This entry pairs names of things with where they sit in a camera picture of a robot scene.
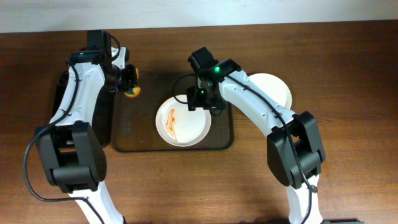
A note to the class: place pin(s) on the white plate top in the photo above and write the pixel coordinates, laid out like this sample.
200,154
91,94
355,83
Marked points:
180,127

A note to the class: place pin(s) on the grey-white plate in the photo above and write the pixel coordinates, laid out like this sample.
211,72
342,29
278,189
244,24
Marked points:
274,87

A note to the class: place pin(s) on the brown plastic tray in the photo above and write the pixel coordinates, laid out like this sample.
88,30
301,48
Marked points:
133,126

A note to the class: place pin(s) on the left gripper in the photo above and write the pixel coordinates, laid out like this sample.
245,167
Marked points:
130,78

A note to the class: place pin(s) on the black plastic tray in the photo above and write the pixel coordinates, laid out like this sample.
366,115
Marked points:
93,103

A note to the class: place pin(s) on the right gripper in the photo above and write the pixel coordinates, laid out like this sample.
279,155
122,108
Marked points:
193,99

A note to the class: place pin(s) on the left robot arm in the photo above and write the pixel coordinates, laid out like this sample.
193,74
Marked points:
71,146

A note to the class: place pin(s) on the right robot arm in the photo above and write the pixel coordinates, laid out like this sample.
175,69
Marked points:
295,151

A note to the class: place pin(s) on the green and yellow sponge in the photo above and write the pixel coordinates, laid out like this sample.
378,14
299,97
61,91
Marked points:
132,77

